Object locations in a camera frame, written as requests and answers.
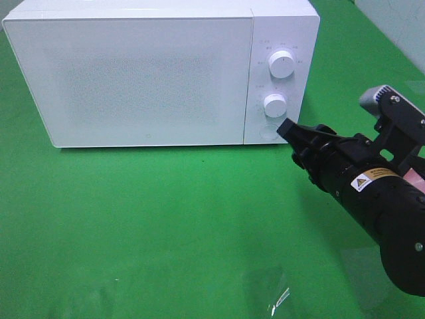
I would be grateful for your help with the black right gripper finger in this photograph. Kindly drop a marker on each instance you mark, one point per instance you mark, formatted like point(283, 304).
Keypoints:
point(297, 136)

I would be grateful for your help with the white microwave oven body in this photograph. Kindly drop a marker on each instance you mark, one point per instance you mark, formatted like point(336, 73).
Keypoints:
point(276, 25)

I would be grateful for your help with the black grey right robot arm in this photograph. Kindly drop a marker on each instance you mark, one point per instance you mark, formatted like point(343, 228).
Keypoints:
point(386, 206)

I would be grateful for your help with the white microwave door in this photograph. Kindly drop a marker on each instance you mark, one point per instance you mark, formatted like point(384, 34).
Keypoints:
point(136, 82)

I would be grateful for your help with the white microwave knob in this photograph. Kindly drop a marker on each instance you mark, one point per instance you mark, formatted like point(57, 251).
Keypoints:
point(281, 64)
point(275, 105)

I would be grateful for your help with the lower white microwave knob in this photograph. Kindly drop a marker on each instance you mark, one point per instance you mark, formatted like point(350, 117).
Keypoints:
point(275, 105)

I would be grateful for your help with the round microwave door button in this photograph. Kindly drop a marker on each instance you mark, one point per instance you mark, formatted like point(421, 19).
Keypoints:
point(269, 132)

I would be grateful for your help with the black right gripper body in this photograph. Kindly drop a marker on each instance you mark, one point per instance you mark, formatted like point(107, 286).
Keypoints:
point(346, 168)

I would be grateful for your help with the clear tape piece on table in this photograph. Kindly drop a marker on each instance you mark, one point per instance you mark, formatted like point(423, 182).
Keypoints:
point(267, 293)

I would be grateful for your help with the upper white microwave knob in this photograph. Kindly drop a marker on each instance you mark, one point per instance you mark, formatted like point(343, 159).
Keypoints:
point(281, 64)

